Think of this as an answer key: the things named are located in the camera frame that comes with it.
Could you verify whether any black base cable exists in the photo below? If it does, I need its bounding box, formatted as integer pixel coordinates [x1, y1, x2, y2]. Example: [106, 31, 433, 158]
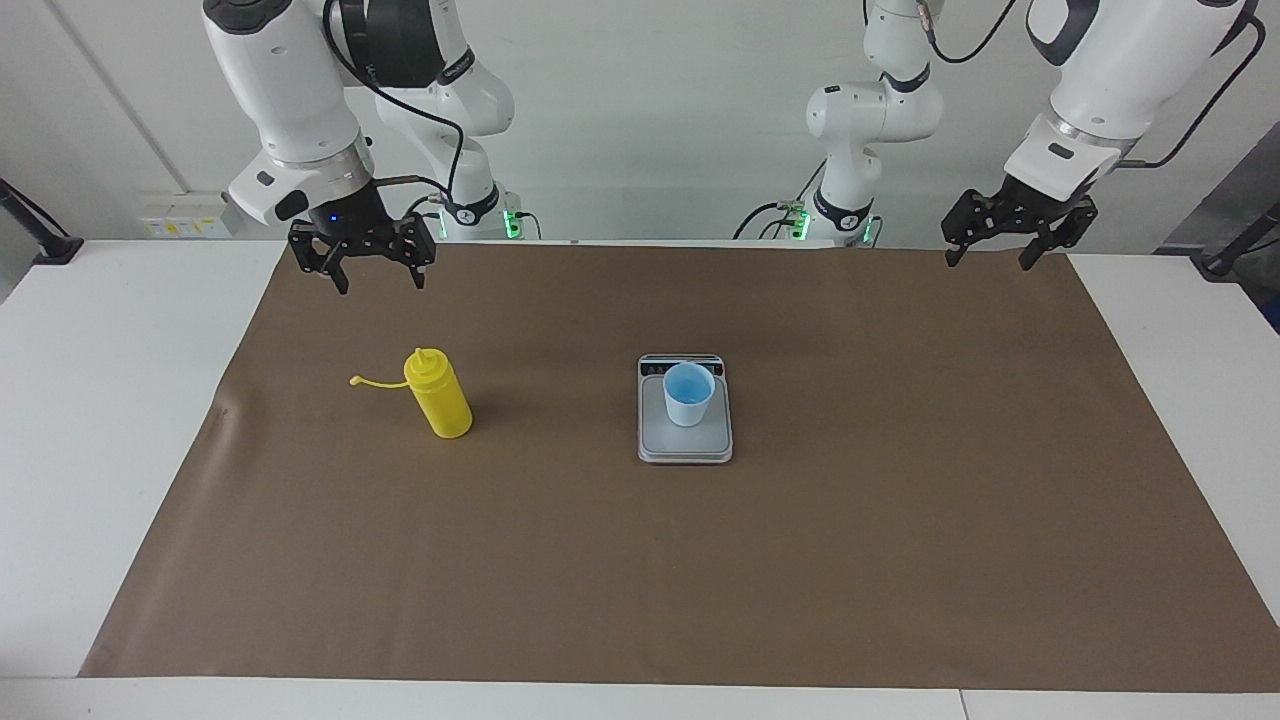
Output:
[400, 195, 446, 241]
[733, 160, 831, 241]

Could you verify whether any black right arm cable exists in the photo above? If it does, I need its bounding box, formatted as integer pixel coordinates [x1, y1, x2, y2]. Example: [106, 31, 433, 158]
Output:
[320, 0, 466, 216]

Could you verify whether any black clamp stand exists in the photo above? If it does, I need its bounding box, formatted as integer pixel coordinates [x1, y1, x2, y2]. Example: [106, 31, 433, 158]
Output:
[0, 178, 85, 266]
[1190, 200, 1280, 278]

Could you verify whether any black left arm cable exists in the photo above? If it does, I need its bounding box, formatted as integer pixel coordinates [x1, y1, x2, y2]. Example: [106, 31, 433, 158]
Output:
[910, 0, 1259, 169]

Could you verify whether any light blue plastic cup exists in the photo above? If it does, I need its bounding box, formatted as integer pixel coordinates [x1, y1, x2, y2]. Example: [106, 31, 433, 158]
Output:
[664, 363, 717, 428]

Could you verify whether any white wall socket box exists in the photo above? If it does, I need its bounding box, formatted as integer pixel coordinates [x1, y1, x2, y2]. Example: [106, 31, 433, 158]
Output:
[140, 192, 233, 239]

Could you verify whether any brown paper table mat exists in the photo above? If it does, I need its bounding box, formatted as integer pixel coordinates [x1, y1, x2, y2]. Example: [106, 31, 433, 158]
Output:
[78, 240, 1280, 694]

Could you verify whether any black right base cable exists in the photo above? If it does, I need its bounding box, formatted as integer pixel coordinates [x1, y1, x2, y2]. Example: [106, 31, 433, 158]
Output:
[400, 195, 446, 241]

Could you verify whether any black left base cable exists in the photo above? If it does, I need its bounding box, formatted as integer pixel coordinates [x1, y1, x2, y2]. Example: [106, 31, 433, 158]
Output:
[733, 160, 831, 241]

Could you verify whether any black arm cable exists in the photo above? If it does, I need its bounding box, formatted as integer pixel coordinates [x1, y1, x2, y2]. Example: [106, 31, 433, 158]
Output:
[320, 0, 466, 216]
[910, 0, 1259, 169]

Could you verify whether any silver digital kitchen scale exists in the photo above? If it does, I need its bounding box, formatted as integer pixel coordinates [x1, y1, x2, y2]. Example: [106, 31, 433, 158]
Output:
[637, 353, 734, 465]

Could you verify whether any yellow squeeze bottle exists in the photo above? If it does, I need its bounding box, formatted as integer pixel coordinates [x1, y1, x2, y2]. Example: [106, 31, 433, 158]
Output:
[349, 348, 474, 440]

